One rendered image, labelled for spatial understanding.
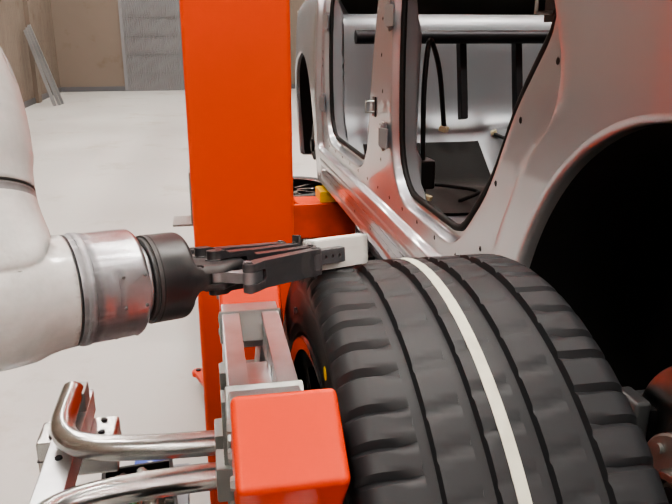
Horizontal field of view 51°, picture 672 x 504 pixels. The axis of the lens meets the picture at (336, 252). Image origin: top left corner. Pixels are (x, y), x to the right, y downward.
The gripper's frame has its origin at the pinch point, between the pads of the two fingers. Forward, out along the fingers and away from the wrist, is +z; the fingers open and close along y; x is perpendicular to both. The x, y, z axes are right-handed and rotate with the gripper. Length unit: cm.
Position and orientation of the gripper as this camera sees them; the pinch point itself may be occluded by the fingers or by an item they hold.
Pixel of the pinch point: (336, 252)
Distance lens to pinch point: 70.4
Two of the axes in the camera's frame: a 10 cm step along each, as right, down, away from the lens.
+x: -0.3, -9.9, -1.6
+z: 8.1, -1.2, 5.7
